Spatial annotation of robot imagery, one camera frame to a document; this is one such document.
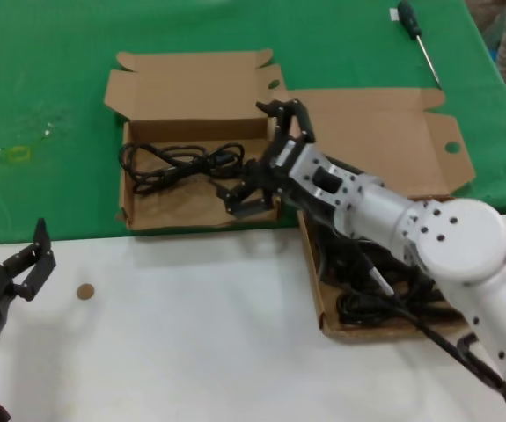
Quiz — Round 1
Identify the black power cable with plug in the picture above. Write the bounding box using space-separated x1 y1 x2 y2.
118 142 256 197

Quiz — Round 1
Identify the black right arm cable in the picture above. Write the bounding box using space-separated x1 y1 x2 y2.
357 245 506 422

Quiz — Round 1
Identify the small open cardboard box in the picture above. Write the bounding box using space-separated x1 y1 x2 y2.
102 47 288 232

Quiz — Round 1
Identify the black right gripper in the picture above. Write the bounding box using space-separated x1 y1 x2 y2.
215 98 317 220

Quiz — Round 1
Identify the large open cardboard box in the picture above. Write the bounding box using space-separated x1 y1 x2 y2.
272 87 477 340

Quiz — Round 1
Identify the green tablecloth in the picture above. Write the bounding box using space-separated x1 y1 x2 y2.
0 0 506 247

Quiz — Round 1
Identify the green black screwdriver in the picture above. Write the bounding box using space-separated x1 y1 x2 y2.
396 0 442 89

